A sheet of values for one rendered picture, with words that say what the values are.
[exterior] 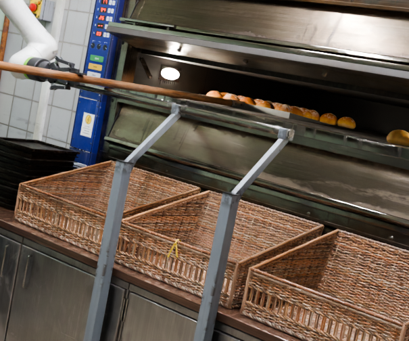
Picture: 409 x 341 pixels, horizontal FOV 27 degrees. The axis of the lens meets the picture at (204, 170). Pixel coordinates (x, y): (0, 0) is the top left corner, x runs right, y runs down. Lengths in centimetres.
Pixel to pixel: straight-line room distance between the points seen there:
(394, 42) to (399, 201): 54
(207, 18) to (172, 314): 128
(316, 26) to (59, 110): 144
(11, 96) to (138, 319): 181
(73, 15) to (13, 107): 59
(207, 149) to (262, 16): 57
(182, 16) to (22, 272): 123
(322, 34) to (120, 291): 117
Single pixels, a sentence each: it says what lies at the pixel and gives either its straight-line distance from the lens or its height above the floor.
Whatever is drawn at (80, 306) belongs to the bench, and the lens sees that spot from 313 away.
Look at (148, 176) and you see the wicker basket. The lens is 357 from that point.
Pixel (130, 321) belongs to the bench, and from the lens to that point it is 294.
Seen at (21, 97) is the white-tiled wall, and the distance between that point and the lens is 432.
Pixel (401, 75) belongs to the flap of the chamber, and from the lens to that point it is 280.
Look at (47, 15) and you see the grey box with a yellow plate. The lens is 419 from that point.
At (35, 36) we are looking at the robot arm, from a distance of 351.
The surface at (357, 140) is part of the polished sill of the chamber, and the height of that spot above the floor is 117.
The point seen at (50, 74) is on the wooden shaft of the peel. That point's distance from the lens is 313.
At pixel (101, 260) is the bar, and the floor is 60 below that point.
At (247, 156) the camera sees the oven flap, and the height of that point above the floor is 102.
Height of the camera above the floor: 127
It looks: 6 degrees down
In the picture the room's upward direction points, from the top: 11 degrees clockwise
